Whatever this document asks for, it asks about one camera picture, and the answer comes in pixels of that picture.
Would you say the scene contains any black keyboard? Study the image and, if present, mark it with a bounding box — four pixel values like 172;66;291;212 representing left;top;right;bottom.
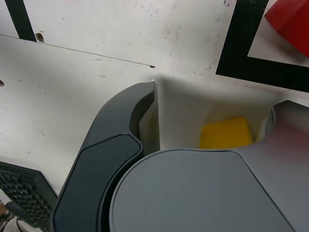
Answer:
0;161;58;229

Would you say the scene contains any black tape strip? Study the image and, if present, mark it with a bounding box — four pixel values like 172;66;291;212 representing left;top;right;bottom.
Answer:
4;0;37;42

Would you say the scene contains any black tape square outline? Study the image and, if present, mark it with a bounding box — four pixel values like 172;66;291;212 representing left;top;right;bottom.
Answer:
215;0;309;93

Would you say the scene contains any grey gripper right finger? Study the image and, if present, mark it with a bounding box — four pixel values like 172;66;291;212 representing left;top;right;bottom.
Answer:
100;100;309;232

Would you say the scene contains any yellow cube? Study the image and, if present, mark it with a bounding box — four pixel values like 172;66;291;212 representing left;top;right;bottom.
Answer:
199;116;254;149

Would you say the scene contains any red cube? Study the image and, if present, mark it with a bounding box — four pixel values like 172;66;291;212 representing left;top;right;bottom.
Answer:
264;0;309;58

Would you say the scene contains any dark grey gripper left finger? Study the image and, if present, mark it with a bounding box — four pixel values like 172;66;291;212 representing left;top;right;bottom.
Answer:
52;81;162;232

